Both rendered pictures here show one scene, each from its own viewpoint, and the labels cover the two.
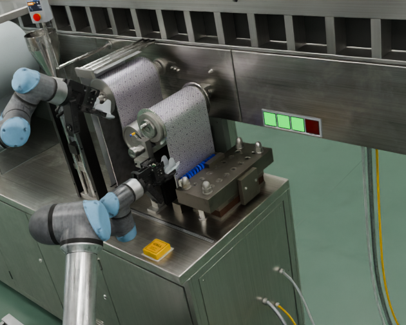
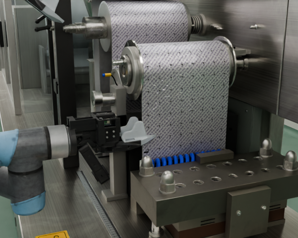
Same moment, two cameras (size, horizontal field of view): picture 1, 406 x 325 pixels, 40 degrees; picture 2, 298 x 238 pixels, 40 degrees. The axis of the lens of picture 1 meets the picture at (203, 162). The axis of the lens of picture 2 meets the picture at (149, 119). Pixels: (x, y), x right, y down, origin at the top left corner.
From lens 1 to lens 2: 1.18 m
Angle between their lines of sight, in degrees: 24
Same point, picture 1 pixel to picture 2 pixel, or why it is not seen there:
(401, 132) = not seen: outside the picture
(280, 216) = not seen: outside the picture
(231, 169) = (230, 175)
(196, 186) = (159, 178)
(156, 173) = (101, 131)
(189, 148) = (180, 124)
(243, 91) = (292, 61)
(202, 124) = (214, 98)
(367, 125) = not seen: outside the picture
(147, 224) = (83, 209)
